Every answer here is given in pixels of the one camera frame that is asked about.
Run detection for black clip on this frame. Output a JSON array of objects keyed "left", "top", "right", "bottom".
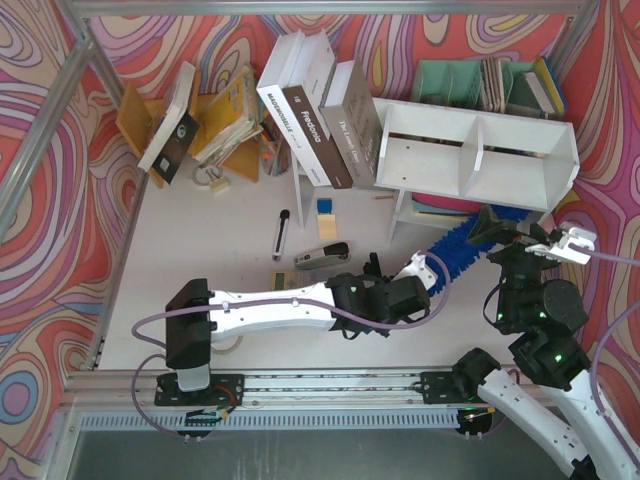
[{"left": 363, "top": 252, "right": 385, "bottom": 280}]

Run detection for blue microfiber duster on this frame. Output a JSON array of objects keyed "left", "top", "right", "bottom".
[{"left": 419, "top": 205, "right": 532, "bottom": 297}]

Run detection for yellow grey calculator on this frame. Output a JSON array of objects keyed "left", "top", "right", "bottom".
[{"left": 271, "top": 270, "right": 313, "bottom": 291}]

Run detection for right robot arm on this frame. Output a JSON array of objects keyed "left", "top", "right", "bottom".
[{"left": 468, "top": 205, "right": 639, "bottom": 479}]

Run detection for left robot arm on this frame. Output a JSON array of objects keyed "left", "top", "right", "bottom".
[{"left": 165, "top": 267, "right": 436, "bottom": 393}]

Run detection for white bookshelf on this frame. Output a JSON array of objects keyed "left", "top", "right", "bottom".
[{"left": 374, "top": 98, "right": 580, "bottom": 225}]

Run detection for stack of coloured folders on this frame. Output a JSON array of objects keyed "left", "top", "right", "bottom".
[{"left": 411, "top": 193, "right": 482, "bottom": 217}]

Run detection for grey black stapler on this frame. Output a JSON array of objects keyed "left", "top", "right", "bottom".
[{"left": 294, "top": 242, "right": 350, "bottom": 270}]

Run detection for yellow sticky note pad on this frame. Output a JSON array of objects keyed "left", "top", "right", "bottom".
[{"left": 317, "top": 214, "right": 338, "bottom": 240}]

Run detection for blue eraser block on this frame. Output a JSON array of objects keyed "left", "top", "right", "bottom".
[{"left": 316, "top": 198, "right": 333, "bottom": 215}]

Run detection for black white utility knife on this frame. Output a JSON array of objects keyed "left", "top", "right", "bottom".
[{"left": 272, "top": 209, "right": 290, "bottom": 261}]

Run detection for green file organizer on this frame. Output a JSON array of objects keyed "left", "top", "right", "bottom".
[{"left": 410, "top": 59, "right": 534, "bottom": 113}]

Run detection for blue yellow book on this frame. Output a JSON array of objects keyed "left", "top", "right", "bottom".
[{"left": 526, "top": 56, "right": 568, "bottom": 119}]

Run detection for brown Fredonia book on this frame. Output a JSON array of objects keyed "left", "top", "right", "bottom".
[{"left": 283, "top": 85, "right": 353, "bottom": 189}]

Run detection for small white shelf stand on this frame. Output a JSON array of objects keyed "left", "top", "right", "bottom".
[{"left": 292, "top": 155, "right": 315, "bottom": 229}]

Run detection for masking tape roll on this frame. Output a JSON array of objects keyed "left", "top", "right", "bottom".
[{"left": 210, "top": 336, "right": 243, "bottom": 355}]

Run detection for grey Lonely City book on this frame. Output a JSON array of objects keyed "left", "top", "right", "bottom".
[{"left": 321, "top": 59, "right": 383, "bottom": 189}]

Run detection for pencil cup with pencils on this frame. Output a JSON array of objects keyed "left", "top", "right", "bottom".
[{"left": 259, "top": 116, "right": 291, "bottom": 177}]

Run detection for white Mademoiselle book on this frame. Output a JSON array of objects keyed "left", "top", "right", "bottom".
[{"left": 257, "top": 31, "right": 330, "bottom": 186}]

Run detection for yellow worn books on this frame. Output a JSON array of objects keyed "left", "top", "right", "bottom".
[{"left": 192, "top": 64, "right": 261, "bottom": 166}]

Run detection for black white paperback book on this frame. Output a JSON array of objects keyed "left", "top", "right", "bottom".
[{"left": 138, "top": 61, "right": 199, "bottom": 184}]

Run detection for yellow wooden book rack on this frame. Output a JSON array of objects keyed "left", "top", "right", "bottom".
[{"left": 116, "top": 61, "right": 263, "bottom": 186}]

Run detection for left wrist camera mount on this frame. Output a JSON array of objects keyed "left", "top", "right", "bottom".
[{"left": 392, "top": 252, "right": 437, "bottom": 290}]

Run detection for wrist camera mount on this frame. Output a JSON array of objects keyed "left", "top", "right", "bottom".
[
  {"left": 524, "top": 226, "right": 597, "bottom": 265},
  {"left": 392, "top": 252, "right": 437, "bottom": 290}
]

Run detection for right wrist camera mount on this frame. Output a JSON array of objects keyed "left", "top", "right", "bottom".
[{"left": 524, "top": 226, "right": 597, "bottom": 265}]

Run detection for brass padlock with ring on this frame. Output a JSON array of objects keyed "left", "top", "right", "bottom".
[{"left": 191, "top": 166, "right": 230, "bottom": 194}]

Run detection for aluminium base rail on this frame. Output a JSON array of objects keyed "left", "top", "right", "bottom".
[{"left": 62, "top": 369, "right": 606, "bottom": 416}]

